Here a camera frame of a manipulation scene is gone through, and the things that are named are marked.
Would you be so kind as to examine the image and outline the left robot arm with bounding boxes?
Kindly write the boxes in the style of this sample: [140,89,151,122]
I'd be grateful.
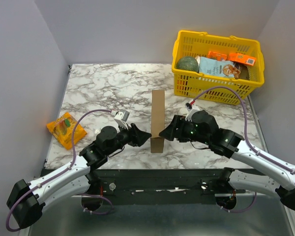
[6,123,151,230]

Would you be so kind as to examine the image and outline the orange snack box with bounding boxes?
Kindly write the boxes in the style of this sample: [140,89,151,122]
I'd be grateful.
[207,51,228,61]

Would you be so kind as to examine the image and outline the yellow plastic basket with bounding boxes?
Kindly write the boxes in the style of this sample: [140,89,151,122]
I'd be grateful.
[172,30,265,105]

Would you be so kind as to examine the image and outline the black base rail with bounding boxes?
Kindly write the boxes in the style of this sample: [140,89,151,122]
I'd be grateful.
[86,169,234,206]

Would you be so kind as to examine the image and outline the orange candy bag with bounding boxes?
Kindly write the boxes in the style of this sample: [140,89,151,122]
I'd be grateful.
[46,112,77,150]

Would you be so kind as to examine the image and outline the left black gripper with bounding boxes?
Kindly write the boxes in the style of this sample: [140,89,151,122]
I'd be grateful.
[106,121,152,156]

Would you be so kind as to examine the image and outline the orange juice carton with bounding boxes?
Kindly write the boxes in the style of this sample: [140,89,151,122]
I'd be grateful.
[228,53,256,66]

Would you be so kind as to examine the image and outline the brown cardboard box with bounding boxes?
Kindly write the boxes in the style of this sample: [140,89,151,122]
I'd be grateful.
[150,90,165,153]

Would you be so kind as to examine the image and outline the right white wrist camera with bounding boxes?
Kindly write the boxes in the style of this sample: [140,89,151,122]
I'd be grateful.
[185,100,200,121]

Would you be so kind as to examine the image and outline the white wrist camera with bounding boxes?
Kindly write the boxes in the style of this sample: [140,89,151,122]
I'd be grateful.
[111,110,130,129]
[185,100,200,121]

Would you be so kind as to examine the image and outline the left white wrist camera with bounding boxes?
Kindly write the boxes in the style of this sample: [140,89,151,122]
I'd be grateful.
[111,110,130,129]

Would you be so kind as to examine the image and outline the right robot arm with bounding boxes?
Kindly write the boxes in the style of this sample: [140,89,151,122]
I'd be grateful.
[159,111,295,211]

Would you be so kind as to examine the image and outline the light blue chips bag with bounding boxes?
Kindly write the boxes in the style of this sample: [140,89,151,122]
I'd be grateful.
[199,57,240,78]

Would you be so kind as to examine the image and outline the aluminium frame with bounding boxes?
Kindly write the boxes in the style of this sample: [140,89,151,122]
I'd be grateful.
[21,192,295,236]

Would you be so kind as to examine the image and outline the green round melon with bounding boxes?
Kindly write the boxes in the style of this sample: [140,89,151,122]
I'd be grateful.
[176,56,199,73]

